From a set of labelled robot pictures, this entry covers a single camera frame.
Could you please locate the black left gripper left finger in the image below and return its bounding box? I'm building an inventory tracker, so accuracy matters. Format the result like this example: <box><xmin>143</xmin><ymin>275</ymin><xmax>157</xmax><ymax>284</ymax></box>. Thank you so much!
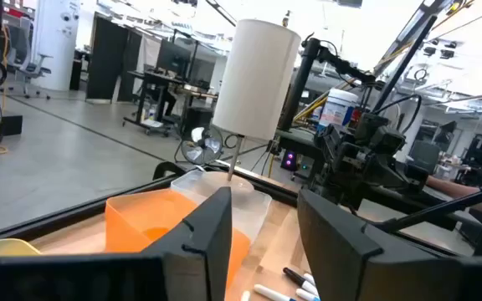
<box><xmin>140</xmin><ymin>186</ymin><xmax>233</xmax><ymax>301</ymax></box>

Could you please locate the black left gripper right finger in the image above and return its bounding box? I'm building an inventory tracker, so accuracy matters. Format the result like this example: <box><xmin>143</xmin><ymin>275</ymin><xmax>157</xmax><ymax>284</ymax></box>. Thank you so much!
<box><xmin>297</xmin><ymin>188</ymin><xmax>447</xmax><ymax>301</ymax></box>

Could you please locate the black-capped thin whiteboard marker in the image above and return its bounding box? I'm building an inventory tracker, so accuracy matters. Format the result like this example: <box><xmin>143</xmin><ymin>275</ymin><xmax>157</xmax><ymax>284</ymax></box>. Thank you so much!
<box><xmin>282</xmin><ymin>267</ymin><xmax>320</xmax><ymax>297</ymax></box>

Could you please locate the blue-capped thin whiteboard marker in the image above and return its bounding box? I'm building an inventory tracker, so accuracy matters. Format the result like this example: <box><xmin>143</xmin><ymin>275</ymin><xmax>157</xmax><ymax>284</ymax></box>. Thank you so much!
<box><xmin>253</xmin><ymin>283</ymin><xmax>297</xmax><ymax>301</ymax></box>

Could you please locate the person's forearm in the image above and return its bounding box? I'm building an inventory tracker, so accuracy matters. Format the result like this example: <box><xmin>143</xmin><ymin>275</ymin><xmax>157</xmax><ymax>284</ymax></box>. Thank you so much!
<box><xmin>427</xmin><ymin>175</ymin><xmax>482</xmax><ymax>217</ymax></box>

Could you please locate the white labelled canister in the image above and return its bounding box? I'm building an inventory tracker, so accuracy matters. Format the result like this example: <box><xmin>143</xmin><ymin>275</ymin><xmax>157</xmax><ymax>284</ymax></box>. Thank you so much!
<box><xmin>318</xmin><ymin>87</ymin><xmax>359</xmax><ymax>130</ymax></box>

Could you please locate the black box with pink lights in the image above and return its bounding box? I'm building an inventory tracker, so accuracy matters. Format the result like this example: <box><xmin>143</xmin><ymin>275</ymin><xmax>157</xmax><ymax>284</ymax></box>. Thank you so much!
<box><xmin>280</xmin><ymin>149</ymin><xmax>299</xmax><ymax>171</ymax></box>

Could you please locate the orange translucent plastic bin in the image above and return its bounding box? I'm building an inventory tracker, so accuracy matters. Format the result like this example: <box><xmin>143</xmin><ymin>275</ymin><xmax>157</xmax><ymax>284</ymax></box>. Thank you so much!
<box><xmin>105</xmin><ymin>187</ymin><xmax>253</xmax><ymax>289</ymax></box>

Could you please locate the clear plastic bin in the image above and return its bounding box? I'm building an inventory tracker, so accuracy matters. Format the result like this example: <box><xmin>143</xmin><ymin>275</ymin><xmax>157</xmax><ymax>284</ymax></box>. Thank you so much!
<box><xmin>169</xmin><ymin>169</ymin><xmax>274</xmax><ymax>243</ymax></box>

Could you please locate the black stand pole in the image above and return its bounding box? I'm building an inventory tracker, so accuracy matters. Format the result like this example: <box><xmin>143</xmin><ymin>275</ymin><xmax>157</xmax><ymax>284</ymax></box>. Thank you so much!
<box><xmin>278</xmin><ymin>35</ymin><xmax>378</xmax><ymax>130</ymax></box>

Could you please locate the black desk fan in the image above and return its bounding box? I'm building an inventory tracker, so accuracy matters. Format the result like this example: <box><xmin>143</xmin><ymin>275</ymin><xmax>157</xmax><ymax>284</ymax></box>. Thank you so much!
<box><xmin>180</xmin><ymin>125</ymin><xmax>225</xmax><ymax>166</ymax></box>

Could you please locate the white shade table lamp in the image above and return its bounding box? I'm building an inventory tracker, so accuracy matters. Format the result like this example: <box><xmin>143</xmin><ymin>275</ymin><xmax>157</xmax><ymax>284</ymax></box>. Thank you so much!
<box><xmin>212</xmin><ymin>18</ymin><xmax>302</xmax><ymax>183</ymax></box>

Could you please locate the black office desk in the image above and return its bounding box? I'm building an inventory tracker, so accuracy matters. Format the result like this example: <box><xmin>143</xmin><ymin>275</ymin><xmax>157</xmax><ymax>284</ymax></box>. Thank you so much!
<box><xmin>122</xmin><ymin>69</ymin><xmax>219</xmax><ymax>137</ymax></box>

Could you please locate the black computer monitor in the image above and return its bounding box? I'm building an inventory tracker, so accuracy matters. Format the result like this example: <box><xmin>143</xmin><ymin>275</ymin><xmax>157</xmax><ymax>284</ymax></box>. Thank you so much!
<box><xmin>156</xmin><ymin>38</ymin><xmax>192</xmax><ymax>79</ymax></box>

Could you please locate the yellow translucent plastic bin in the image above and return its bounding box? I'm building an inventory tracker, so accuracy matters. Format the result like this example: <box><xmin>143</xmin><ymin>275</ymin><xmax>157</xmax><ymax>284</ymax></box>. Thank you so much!
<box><xmin>0</xmin><ymin>237</ymin><xmax>41</xmax><ymax>263</ymax></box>

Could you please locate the white round pillar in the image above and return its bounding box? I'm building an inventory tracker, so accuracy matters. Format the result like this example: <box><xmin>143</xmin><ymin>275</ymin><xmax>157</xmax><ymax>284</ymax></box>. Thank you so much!
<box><xmin>31</xmin><ymin>0</ymin><xmax>81</xmax><ymax>91</ymax></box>

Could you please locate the grey office chair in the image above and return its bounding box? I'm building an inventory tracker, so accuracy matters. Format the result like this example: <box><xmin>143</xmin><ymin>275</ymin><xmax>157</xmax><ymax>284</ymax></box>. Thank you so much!
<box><xmin>6</xmin><ymin>24</ymin><xmax>54</xmax><ymax>99</ymax></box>

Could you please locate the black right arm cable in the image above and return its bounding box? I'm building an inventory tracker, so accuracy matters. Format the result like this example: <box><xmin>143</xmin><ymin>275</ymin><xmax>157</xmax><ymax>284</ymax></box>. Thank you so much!
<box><xmin>372</xmin><ymin>94</ymin><xmax>423</xmax><ymax>135</ymax></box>

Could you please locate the black aluminium table frame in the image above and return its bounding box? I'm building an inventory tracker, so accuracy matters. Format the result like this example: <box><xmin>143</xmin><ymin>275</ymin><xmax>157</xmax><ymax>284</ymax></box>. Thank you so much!
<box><xmin>0</xmin><ymin>161</ymin><xmax>482</xmax><ymax>257</ymax></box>

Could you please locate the black partition wall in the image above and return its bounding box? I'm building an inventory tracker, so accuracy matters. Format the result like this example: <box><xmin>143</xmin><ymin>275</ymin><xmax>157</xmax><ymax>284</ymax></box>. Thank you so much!
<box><xmin>85</xmin><ymin>16</ymin><xmax>141</xmax><ymax>104</ymax></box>

